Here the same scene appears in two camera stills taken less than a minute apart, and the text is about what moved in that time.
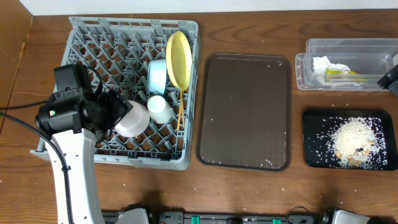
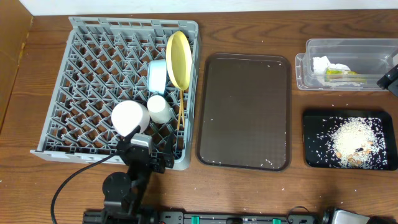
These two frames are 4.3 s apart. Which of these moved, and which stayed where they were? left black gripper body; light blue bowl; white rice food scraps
Moved: left black gripper body
Stayed: light blue bowl; white rice food scraps
